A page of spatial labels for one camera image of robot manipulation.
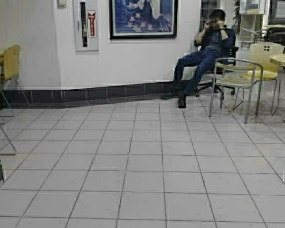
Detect black mesh chair background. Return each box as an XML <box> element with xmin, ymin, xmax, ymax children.
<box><xmin>264</xmin><ymin>27</ymin><xmax>285</xmax><ymax>53</ymax></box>

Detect white fire extinguisher cabinet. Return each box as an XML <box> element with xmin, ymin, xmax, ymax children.
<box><xmin>73</xmin><ymin>0</ymin><xmax>100</xmax><ymax>51</ymax></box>

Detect metal armchair with slatted seat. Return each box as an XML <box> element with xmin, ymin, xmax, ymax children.
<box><xmin>208</xmin><ymin>57</ymin><xmax>261</xmax><ymax>124</ymax></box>

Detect black office chair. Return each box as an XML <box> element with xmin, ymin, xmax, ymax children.
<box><xmin>180</xmin><ymin>45</ymin><xmax>239</xmax><ymax>100</ymax></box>

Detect seated man in blue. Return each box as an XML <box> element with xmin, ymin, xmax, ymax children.
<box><xmin>161</xmin><ymin>9</ymin><xmax>236</xmax><ymax>108</ymax></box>

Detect yellow wooden chair by table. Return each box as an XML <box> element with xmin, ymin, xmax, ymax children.
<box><xmin>249</xmin><ymin>42</ymin><xmax>284</xmax><ymax>115</ymax></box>

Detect yellow chair at left wall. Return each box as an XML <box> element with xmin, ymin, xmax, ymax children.
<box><xmin>0</xmin><ymin>45</ymin><xmax>29</xmax><ymax>105</ymax></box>

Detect red arrow sign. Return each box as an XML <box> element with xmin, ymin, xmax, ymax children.
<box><xmin>87</xmin><ymin>10</ymin><xmax>97</xmax><ymax>38</ymax></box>

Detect framed blue painting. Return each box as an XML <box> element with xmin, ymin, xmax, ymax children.
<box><xmin>109</xmin><ymin>0</ymin><xmax>178</xmax><ymax>40</ymax></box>

